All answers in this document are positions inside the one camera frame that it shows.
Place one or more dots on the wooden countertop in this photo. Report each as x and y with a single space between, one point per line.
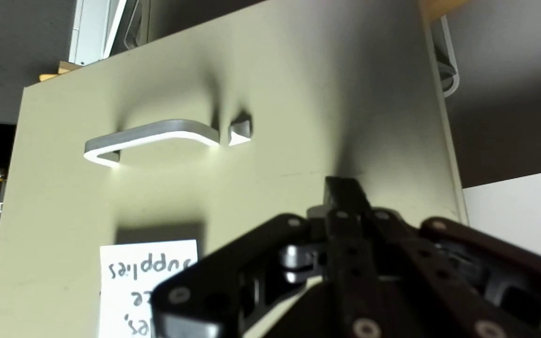
442 6

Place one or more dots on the silver drawer thumb latch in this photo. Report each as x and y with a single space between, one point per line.
241 130

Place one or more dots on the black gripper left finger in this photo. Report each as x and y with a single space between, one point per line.
264 274

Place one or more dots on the grey two-drawer file cabinet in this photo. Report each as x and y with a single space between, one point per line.
515 94

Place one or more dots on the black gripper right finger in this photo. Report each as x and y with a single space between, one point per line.
446 274

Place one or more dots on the beige file cabinet drawer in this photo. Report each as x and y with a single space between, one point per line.
283 81

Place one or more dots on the white handwritten paper label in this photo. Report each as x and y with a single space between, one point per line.
132 282

